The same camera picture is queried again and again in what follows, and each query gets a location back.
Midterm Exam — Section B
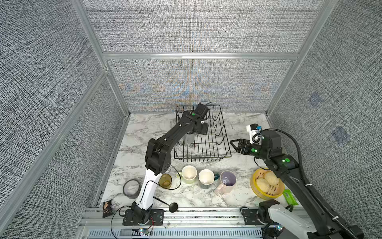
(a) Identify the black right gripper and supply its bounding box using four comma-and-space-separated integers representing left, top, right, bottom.
230, 139, 272, 164

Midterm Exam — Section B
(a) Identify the clear glass cup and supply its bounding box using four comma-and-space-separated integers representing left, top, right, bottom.
184, 133, 195, 145

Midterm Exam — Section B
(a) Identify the light green mug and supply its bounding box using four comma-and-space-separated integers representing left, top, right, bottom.
176, 165, 198, 184

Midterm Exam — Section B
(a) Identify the amber glass cup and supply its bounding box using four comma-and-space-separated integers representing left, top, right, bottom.
158, 174, 172, 189

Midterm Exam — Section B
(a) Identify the white ceramic mug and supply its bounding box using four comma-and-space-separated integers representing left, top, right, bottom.
178, 134, 187, 145

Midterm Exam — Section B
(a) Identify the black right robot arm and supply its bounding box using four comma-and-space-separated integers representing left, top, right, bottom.
230, 128, 365, 239

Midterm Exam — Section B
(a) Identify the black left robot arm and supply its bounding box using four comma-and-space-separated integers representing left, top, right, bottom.
131, 103, 210, 224

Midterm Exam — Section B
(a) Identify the pink purple mug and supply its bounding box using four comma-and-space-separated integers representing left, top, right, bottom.
214, 170, 237, 194

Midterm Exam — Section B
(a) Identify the yellow bowl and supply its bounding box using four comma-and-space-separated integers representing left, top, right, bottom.
250, 168, 285, 200

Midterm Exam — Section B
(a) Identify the bread bun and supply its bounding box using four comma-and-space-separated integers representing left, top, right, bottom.
256, 178, 270, 193
263, 171, 279, 186

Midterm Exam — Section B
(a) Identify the dark green mug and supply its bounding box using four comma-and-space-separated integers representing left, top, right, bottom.
198, 169, 220, 189

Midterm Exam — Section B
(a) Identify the green snack packet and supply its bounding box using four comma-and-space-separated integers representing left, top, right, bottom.
283, 189, 298, 206

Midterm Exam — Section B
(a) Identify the black ladle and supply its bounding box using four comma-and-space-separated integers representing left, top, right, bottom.
154, 197, 179, 213

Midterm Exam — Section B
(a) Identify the small dark card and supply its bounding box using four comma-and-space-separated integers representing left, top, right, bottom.
102, 200, 113, 219

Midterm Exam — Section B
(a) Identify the black wire dish rack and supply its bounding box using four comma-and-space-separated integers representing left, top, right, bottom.
173, 102, 232, 162

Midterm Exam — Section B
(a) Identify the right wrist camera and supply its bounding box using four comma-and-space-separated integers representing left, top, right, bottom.
246, 123, 262, 143

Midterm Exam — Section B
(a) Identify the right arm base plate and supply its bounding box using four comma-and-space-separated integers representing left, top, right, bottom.
239, 207, 266, 226

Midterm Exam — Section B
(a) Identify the aluminium front rail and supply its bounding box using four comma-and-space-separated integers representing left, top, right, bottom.
75, 208, 263, 239

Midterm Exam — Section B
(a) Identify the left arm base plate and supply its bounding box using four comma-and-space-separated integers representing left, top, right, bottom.
122, 209, 165, 226

